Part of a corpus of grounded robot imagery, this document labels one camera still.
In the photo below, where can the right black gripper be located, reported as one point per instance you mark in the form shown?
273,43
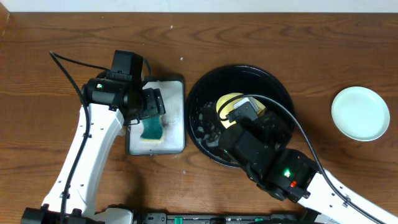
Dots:
269,124

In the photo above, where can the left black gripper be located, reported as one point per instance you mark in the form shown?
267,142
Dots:
154,103

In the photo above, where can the green yellow sponge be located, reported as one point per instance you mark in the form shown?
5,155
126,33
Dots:
152,129

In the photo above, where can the mint plate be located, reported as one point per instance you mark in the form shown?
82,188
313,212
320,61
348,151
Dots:
360,113

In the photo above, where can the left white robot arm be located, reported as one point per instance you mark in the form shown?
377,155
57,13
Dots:
109,105

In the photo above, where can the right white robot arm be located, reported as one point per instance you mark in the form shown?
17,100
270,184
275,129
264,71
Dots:
295,177

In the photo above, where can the rectangular black soap tray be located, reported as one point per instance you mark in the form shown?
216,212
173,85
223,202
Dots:
173,139

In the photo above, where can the round black tray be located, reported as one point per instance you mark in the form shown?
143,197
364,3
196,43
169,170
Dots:
201,121

